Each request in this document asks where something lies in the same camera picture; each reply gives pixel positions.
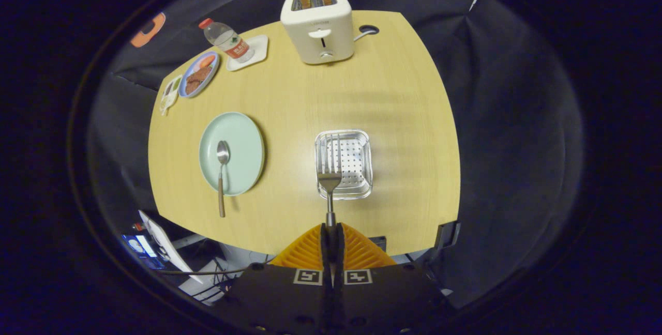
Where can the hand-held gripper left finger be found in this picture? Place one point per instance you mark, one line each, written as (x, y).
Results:
(325, 252)

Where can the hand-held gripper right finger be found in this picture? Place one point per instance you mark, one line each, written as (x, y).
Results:
(339, 252)

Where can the perforated metal basket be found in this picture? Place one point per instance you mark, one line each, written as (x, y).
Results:
(356, 159)

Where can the black plastic panel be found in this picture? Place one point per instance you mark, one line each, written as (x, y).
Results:
(448, 234)

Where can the clear water bottle red label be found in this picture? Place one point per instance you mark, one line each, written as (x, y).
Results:
(227, 40)

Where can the white square coaster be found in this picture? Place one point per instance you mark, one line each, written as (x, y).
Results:
(260, 45)

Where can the black backdrop cloth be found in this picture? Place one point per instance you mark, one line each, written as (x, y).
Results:
(517, 118)

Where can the white board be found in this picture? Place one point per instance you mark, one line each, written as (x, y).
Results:
(165, 244)

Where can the blue printed box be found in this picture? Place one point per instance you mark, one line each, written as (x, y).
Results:
(138, 247)

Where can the blue plate with food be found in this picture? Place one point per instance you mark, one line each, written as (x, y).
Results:
(199, 76)

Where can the white table frame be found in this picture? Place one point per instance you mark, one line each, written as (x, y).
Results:
(238, 257)

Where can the light green plate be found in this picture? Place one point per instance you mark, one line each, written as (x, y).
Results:
(243, 149)

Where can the white toaster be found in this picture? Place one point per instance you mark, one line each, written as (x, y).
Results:
(318, 40)

